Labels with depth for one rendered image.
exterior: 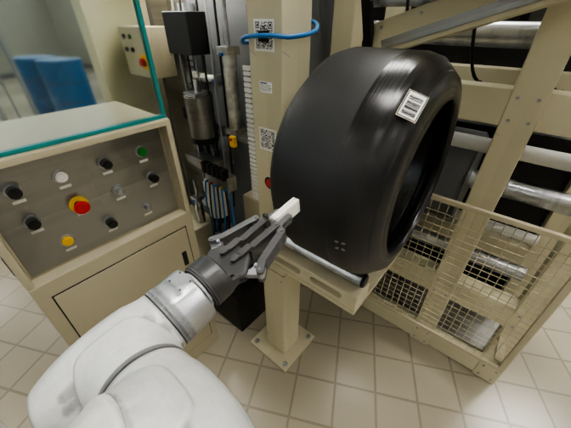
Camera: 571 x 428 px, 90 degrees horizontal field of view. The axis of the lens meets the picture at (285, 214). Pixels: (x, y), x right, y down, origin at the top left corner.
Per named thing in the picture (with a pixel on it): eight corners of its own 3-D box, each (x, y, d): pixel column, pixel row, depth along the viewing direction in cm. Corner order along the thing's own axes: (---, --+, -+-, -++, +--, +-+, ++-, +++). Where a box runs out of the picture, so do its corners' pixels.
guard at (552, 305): (324, 273, 170) (336, 164, 130) (325, 271, 171) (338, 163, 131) (501, 373, 122) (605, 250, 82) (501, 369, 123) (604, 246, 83)
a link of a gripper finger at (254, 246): (227, 257, 44) (233, 261, 43) (275, 217, 50) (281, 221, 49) (232, 273, 47) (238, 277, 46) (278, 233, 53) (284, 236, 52)
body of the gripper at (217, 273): (210, 290, 38) (257, 246, 43) (173, 261, 42) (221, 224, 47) (223, 318, 43) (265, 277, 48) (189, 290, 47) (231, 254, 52)
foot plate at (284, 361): (250, 342, 166) (249, 340, 164) (280, 312, 182) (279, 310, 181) (285, 373, 151) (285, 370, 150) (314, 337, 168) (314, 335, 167)
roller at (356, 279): (274, 231, 101) (282, 227, 105) (273, 242, 103) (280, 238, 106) (364, 278, 83) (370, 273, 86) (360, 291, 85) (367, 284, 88)
